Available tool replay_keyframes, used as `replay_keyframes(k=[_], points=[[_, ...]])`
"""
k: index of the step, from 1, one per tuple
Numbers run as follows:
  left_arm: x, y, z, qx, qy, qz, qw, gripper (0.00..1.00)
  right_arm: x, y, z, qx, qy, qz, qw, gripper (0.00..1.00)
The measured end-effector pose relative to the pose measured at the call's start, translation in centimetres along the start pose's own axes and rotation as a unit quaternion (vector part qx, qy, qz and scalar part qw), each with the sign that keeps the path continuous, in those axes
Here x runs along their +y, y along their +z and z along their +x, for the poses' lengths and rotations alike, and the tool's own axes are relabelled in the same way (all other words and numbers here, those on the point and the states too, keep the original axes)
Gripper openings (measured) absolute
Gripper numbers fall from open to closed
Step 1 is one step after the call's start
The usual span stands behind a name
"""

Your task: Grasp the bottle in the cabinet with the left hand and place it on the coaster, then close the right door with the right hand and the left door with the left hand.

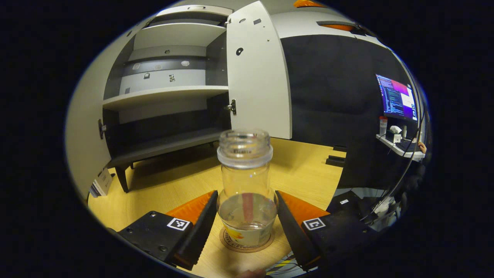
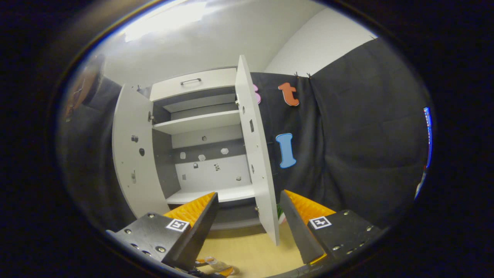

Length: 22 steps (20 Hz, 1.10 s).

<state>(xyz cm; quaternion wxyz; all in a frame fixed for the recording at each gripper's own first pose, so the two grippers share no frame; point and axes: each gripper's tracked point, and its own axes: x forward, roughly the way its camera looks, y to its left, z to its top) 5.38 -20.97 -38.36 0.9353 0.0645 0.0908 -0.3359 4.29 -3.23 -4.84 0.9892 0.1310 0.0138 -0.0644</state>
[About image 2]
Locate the clear glass bottle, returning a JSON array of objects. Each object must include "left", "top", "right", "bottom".
[{"left": 204, "top": 256, "right": 232, "bottom": 274}]

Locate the white cabinet shelf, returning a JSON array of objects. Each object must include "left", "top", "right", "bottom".
[{"left": 153, "top": 110, "right": 242, "bottom": 135}]

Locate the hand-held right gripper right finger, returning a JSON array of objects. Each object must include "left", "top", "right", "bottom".
[{"left": 280, "top": 190, "right": 390, "bottom": 268}]

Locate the white cabinet drawer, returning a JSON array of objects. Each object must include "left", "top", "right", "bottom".
[{"left": 150, "top": 68, "right": 238, "bottom": 102}]

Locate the black backdrop cloth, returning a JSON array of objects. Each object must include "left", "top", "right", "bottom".
[{"left": 58, "top": 37, "right": 431, "bottom": 232}]

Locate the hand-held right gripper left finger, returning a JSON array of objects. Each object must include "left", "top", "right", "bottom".
[{"left": 106, "top": 192, "right": 220, "bottom": 271}]

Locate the white cabinet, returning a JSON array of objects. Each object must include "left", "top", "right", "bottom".
[{"left": 149, "top": 68, "right": 264, "bottom": 231}]

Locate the cabinet door with camera sticker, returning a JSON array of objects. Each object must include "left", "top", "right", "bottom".
[{"left": 112, "top": 84, "right": 170, "bottom": 219}]

